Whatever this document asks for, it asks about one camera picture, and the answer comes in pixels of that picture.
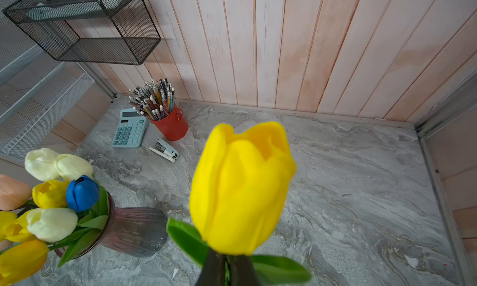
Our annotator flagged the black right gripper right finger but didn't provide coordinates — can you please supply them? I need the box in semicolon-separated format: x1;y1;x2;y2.
228;255;261;286

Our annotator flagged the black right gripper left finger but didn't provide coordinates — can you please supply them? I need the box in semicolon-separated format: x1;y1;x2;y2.
195;248;227;286

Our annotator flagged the dark ribbed glass vase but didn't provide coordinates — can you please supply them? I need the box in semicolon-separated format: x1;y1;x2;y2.
53;190;168;265

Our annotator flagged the orange yellow tulip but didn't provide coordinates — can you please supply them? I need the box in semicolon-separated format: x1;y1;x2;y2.
1;240;49;286

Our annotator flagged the yellow tulip in vase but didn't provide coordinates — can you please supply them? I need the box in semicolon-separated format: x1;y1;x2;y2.
32;180;69;209

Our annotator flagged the light blue white stapler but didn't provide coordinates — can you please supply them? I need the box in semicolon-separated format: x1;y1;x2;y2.
149;138;179;163

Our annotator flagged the red metal pencil bucket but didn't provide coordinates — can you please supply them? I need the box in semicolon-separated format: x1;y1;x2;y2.
151;105;188;142

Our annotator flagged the blue tulip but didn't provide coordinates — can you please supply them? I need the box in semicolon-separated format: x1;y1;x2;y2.
66;176;100;212

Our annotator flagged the teal desk calculator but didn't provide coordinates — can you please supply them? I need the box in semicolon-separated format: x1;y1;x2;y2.
112;108;148;148

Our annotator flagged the pale white tulip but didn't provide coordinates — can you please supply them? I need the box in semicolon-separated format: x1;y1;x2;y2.
26;208;78;243

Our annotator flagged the cream white tulip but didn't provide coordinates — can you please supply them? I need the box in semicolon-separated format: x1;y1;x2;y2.
54;154;93;182

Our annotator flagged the bundle of pencils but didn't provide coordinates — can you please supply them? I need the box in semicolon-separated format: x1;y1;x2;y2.
129;78;176;121

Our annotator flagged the white wire mesh shelf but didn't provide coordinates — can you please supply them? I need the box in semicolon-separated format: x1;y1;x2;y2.
1;14;94;161

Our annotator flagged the black wire mesh basket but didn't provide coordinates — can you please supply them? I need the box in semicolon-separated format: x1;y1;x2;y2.
2;0;161;66

